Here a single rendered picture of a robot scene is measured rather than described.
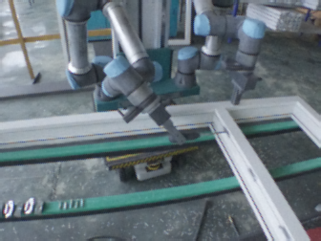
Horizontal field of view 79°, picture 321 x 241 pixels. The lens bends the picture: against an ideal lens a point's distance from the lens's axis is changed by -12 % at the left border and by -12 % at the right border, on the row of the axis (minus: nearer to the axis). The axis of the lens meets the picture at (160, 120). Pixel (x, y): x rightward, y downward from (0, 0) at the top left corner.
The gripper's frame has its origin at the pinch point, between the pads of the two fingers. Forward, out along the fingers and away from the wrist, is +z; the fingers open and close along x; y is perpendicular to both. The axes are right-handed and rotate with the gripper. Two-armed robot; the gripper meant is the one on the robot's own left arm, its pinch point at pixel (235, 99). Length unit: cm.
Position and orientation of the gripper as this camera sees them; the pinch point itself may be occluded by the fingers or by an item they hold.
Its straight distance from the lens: 91.1
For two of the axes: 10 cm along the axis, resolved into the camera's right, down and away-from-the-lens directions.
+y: 9.8, -1.0, 1.7
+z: -0.3, 7.7, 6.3
